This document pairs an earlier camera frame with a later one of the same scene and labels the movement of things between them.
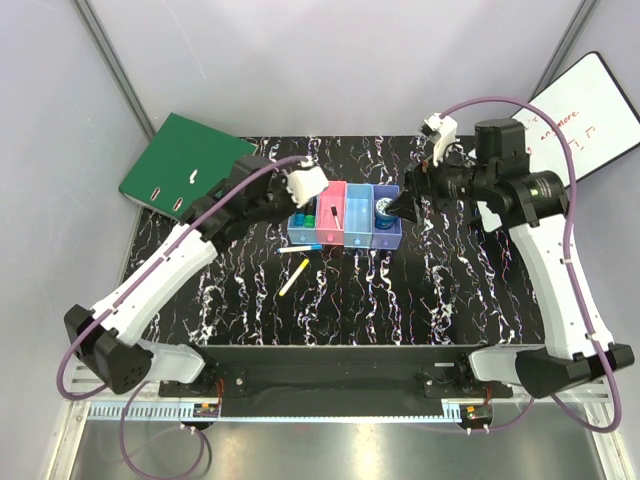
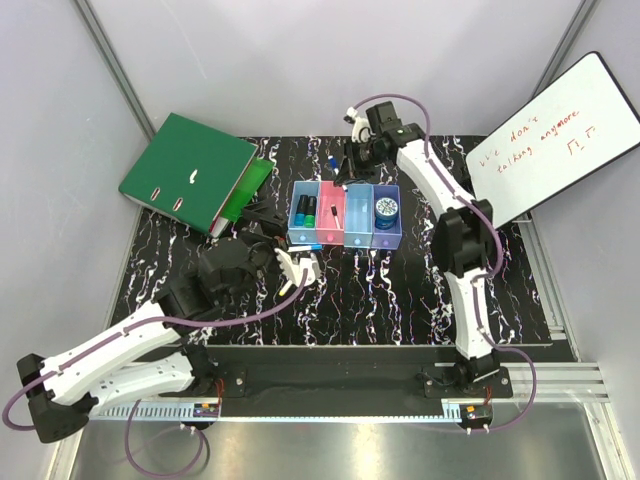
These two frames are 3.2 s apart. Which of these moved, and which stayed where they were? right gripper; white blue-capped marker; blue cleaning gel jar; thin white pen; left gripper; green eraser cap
Moved: left gripper; right gripper
Stayed: thin white pen; green eraser cap; blue cleaning gel jar; white blue-capped marker
